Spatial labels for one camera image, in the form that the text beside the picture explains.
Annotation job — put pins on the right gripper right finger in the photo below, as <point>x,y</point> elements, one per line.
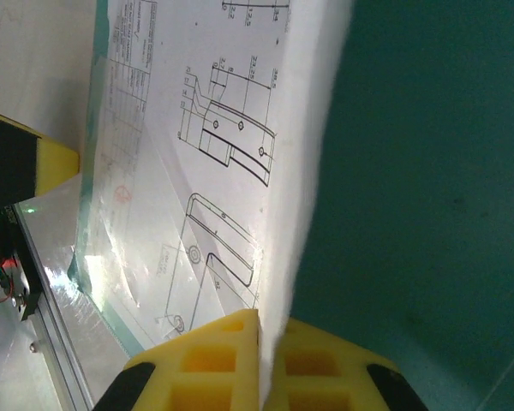
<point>325,377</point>

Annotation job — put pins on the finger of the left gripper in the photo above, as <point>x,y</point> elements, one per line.
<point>17,158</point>

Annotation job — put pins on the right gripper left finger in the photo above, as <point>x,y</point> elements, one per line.
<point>205,372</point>

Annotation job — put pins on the printed drawing sheet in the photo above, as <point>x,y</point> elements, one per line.
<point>240,171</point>

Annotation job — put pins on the green paper folder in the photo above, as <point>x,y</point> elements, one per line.
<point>411,171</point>

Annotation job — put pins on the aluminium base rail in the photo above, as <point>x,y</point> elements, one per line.
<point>68,342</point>

